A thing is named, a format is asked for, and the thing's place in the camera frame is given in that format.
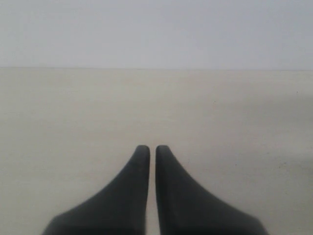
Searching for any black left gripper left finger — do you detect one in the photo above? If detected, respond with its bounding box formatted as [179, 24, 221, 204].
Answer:
[43, 145, 150, 235]

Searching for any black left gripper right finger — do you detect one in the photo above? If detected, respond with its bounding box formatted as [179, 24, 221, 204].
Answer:
[155, 145, 268, 235]

